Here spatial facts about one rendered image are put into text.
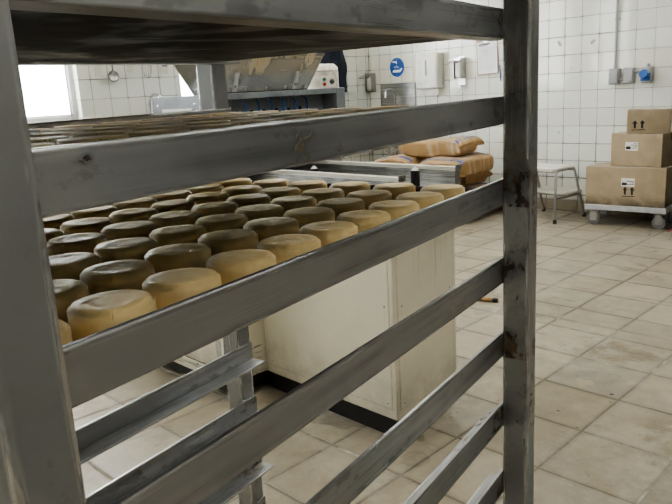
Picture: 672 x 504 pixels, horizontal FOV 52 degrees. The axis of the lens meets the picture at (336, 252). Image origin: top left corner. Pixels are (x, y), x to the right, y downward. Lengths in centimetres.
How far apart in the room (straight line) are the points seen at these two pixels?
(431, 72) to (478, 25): 634
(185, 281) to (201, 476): 12
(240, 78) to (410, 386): 129
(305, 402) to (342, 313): 191
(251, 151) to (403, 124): 19
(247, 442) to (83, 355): 14
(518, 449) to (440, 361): 161
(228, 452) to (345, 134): 23
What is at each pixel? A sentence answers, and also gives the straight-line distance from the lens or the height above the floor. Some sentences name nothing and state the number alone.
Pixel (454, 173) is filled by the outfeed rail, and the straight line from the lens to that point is 235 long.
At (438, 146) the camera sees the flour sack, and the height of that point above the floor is 63.
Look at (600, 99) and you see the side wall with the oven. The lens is 632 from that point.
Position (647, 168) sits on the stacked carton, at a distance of 572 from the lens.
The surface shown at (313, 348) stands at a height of 25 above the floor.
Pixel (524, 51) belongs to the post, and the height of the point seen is 120.
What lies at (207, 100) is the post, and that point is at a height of 117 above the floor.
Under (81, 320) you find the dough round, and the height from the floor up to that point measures 106.
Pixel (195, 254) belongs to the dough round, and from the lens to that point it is 52.
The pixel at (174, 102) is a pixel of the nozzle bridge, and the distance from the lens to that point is 265.
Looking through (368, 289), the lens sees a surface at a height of 53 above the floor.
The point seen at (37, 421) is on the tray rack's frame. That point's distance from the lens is 30.
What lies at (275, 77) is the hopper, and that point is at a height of 123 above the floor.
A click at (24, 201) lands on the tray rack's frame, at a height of 114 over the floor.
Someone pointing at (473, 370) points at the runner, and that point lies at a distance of 76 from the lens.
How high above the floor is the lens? 117
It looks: 13 degrees down
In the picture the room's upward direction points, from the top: 3 degrees counter-clockwise
